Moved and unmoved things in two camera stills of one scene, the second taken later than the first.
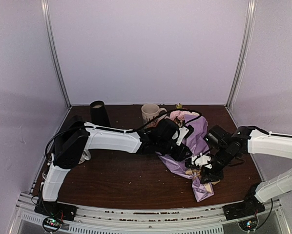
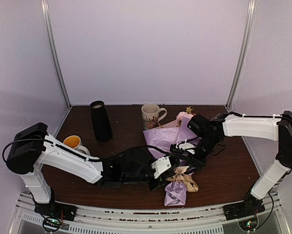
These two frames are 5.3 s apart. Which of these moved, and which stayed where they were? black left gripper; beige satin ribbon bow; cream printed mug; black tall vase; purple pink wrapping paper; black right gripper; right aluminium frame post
Moved: purple pink wrapping paper; black left gripper; black right gripper; beige satin ribbon bow
Stayed: black tall vase; cream printed mug; right aluminium frame post
